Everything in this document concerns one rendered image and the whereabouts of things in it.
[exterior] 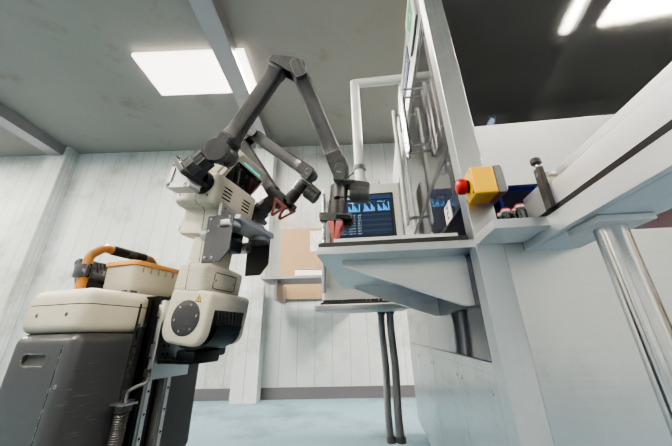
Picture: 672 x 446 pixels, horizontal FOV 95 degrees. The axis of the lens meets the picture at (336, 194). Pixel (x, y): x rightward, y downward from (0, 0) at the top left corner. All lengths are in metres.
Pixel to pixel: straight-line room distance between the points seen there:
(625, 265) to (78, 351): 1.26
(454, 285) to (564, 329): 0.24
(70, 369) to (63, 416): 0.11
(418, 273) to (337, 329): 3.42
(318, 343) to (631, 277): 3.83
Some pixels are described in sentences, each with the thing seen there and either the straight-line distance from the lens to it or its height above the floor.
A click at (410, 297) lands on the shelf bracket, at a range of 1.39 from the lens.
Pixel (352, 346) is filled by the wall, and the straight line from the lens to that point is 4.27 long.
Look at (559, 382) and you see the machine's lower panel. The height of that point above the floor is 0.57.
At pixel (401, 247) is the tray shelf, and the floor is 0.87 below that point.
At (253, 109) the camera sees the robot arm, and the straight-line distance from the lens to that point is 1.11.
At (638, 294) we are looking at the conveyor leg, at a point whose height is 0.72.
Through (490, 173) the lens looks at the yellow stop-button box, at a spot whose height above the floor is 1.01.
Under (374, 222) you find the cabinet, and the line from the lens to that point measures 1.89.
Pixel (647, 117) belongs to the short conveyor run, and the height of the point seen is 0.91.
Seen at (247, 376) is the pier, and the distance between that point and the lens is 4.22.
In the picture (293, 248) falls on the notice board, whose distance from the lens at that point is 4.44.
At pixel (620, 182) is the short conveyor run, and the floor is 0.86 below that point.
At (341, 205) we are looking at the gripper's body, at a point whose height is 1.03.
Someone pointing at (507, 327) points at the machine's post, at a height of 0.67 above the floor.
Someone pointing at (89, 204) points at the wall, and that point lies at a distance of 6.09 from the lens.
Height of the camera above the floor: 0.67
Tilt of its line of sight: 25 degrees up
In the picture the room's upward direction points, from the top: 1 degrees counter-clockwise
